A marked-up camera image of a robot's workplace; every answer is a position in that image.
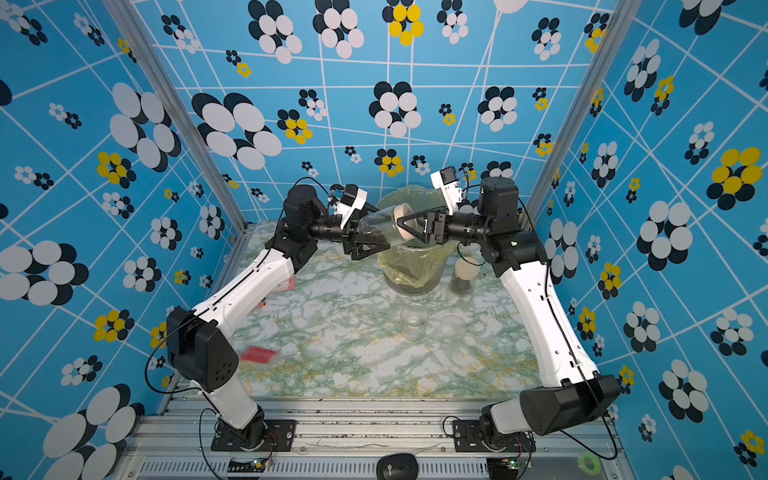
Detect right circuit board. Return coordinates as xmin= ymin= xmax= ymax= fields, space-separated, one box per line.
xmin=486 ymin=458 xmax=520 ymax=480

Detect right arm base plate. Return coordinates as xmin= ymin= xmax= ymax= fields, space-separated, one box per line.
xmin=448 ymin=419 xmax=537 ymax=455

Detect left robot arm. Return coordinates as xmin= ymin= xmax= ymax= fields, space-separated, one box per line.
xmin=166 ymin=184 xmax=381 ymax=450

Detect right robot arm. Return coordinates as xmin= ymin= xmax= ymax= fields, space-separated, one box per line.
xmin=397 ymin=169 xmax=620 ymax=451

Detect small red packet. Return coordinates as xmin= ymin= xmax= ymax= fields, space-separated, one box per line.
xmin=240 ymin=346 xmax=279 ymax=365

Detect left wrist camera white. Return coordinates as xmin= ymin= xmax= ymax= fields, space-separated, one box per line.
xmin=335 ymin=184 xmax=367 ymax=228

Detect green tape roll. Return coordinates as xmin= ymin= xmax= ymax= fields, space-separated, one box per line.
xmin=577 ymin=453 xmax=602 ymax=477

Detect circuit board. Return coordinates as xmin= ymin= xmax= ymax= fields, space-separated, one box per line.
xmin=486 ymin=458 xmax=520 ymax=480
xmin=227 ymin=458 xmax=271 ymax=474

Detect round wooden jar lid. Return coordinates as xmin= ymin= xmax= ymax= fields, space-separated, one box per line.
xmin=392 ymin=203 xmax=415 ymax=244

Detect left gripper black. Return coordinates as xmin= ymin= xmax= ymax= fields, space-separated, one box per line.
xmin=305 ymin=201 xmax=391 ymax=262

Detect clear plastic tea jar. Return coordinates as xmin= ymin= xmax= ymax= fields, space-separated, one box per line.
xmin=400 ymin=303 xmax=429 ymax=340

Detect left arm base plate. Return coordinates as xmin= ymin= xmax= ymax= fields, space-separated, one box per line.
xmin=211 ymin=420 xmax=298 ymax=453

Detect pink card package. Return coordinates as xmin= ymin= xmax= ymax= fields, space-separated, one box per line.
xmin=274 ymin=275 xmax=296 ymax=292

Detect jar with wooden lid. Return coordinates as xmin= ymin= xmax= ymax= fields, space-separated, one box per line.
xmin=357 ymin=206 xmax=406 ymax=247
xmin=449 ymin=259 xmax=479 ymax=296

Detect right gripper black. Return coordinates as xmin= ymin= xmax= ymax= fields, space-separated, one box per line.
xmin=400 ymin=207 xmax=493 ymax=251

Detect left circuit board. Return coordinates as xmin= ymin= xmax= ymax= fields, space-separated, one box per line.
xmin=227 ymin=458 xmax=271 ymax=474

